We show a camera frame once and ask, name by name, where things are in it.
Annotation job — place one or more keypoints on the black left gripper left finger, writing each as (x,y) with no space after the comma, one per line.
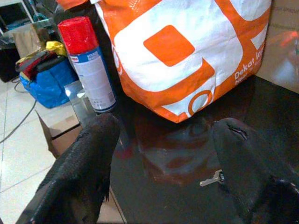
(79,168)

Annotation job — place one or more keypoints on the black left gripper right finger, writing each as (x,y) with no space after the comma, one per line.
(247,177)

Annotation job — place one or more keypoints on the flat brown cardboard box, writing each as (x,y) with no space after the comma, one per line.
(63,137)

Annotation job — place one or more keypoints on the small silver key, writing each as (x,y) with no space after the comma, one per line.
(210,180)

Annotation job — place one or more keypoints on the blue woven bag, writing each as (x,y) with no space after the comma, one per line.
(51,86)

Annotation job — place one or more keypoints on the red capped spray can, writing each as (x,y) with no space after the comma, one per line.
(91,70)

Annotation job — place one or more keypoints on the red black folded cloth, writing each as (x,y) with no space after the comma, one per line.
(37,64)

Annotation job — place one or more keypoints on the orange white shopping bag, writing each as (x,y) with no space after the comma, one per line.
(187,77)

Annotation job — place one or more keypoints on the yellow plastic bag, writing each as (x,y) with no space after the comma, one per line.
(56,47)

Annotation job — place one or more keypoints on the large brown cardboard box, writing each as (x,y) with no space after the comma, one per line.
(280,46)

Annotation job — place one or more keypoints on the brown paper bag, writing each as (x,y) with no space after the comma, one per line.
(25,40)

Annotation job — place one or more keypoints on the white shelf unit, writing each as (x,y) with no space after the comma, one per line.
(14,14)

